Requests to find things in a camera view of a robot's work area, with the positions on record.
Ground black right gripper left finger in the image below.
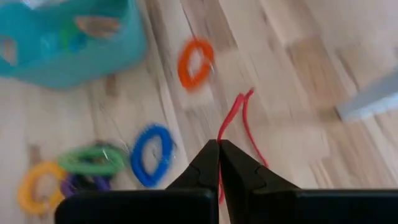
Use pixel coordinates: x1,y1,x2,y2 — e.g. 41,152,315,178
166,139,220,191

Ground red coil wristband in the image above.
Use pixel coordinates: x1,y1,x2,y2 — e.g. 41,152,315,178
177,37,216,91

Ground blue coil wristband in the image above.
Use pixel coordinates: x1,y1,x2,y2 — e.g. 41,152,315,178
130,123,177,189

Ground green plastic bin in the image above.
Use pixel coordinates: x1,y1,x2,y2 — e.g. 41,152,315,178
0,0,149,90

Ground green coil wristband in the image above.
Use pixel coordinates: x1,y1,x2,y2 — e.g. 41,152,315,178
58,145,127,177

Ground green rubber band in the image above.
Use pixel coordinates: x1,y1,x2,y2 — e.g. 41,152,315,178
58,26,78,50

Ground red rubber band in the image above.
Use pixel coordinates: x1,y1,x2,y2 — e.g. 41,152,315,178
216,88,269,205

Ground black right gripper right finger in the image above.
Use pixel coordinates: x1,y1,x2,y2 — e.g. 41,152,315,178
219,139,301,224

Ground purple coil wristband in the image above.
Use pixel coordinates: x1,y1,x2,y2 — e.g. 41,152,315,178
60,173,111,198

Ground yellow coil wristband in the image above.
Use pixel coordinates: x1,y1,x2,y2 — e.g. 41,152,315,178
17,161,68,216

